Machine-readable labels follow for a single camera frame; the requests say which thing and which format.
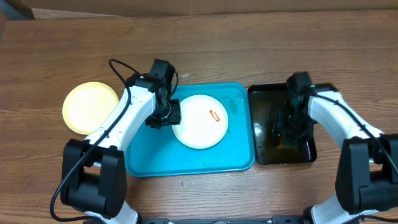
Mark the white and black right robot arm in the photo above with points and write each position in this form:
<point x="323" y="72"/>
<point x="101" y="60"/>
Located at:
<point x="366" y="180"/>

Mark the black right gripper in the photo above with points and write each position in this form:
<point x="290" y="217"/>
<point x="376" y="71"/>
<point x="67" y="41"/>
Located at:
<point x="283" y="128"/>

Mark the black water tray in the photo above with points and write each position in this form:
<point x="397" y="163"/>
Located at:
<point x="266" y="146"/>

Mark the green and yellow sponge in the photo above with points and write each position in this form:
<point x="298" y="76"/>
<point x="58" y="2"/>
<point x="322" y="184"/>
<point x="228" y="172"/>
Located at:
<point x="287" y="143"/>

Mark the yellow plate with ketchup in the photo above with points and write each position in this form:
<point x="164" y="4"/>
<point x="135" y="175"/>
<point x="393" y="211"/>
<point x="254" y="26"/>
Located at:
<point x="87" y="106"/>

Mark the teal plastic tray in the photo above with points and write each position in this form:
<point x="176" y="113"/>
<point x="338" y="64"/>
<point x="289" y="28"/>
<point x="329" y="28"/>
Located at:
<point x="158" y="152"/>

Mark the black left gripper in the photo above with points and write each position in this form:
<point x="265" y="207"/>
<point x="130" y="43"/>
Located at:
<point x="175" y="118"/>

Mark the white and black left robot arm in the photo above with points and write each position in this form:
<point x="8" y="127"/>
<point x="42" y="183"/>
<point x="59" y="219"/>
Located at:
<point x="94" y="184"/>

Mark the white plate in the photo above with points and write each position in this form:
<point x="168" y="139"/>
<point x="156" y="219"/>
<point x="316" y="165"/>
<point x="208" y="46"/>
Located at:
<point x="204" y="122"/>

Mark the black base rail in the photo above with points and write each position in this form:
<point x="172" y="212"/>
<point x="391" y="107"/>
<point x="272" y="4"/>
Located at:
<point x="293" y="219"/>

